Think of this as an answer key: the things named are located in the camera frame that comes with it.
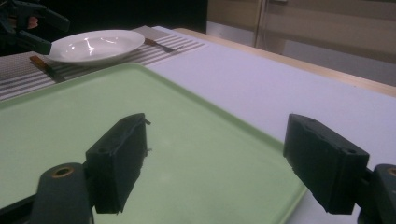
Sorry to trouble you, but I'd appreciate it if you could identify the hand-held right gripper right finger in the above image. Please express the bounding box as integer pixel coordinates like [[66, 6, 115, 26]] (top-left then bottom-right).
[[282, 113, 372, 216]]

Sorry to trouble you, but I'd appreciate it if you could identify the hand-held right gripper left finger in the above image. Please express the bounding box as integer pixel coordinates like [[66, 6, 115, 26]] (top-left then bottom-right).
[[85, 112, 149, 216]]

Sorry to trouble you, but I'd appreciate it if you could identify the white plate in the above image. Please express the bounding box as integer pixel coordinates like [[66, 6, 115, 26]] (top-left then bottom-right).
[[46, 29, 147, 65]]

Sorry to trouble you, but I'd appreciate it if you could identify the striped placemat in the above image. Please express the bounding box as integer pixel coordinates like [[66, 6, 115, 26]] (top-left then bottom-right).
[[0, 25, 206, 103]]

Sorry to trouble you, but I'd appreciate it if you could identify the light green tray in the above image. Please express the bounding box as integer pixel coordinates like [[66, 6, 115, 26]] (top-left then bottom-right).
[[0, 63, 308, 224]]

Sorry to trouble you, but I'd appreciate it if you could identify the beige curtain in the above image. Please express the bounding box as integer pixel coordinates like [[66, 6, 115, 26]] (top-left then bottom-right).
[[206, 0, 396, 65]]

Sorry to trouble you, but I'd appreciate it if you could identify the knife with wooden handle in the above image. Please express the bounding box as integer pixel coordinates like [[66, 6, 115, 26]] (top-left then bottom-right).
[[29, 55, 66, 84]]

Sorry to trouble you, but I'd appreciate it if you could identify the fork with wooden handle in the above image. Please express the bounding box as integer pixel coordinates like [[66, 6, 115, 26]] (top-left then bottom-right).
[[143, 37, 185, 53]]

